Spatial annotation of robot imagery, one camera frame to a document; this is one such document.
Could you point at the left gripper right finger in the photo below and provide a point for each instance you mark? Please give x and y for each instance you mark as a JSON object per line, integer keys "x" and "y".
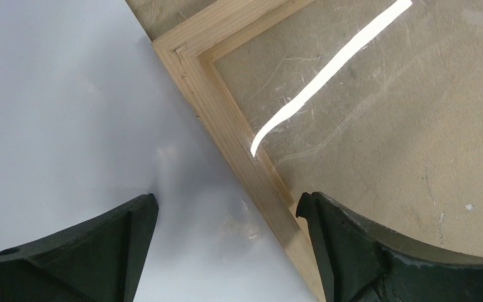
{"x": 361, "y": 260}

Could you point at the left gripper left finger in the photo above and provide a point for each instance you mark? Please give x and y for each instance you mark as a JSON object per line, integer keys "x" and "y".
{"x": 101, "y": 259}

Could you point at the glossy printed photo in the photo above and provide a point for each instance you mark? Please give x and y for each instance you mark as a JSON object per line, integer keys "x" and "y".
{"x": 89, "y": 119}

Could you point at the clear glass pane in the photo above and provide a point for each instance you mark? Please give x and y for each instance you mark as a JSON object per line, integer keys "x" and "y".
{"x": 397, "y": 133}

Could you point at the wooden picture frame with glass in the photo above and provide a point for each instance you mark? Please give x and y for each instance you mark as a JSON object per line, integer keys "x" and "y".
{"x": 247, "y": 66}

